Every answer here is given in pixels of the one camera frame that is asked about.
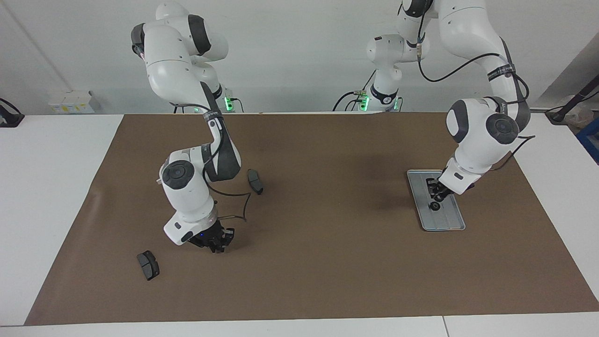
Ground silver metal tray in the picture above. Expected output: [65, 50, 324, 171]
[406, 169, 467, 232]

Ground dark grey brake pad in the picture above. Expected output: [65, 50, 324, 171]
[137, 250, 161, 281]
[247, 168, 264, 196]

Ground brown table mat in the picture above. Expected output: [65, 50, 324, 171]
[24, 111, 599, 326]

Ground blue crate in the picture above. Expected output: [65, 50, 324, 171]
[577, 117, 599, 164]

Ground black tripod leg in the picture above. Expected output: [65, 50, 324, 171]
[545, 73, 599, 125]

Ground black clamp stand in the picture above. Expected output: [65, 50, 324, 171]
[0, 97, 25, 128]

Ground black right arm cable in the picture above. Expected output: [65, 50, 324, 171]
[171, 101, 253, 223]

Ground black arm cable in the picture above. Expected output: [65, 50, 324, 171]
[171, 101, 253, 223]
[402, 0, 536, 171]

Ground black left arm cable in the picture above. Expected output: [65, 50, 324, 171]
[402, 0, 536, 171]

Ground black base cables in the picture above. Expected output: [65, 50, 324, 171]
[332, 69, 377, 112]

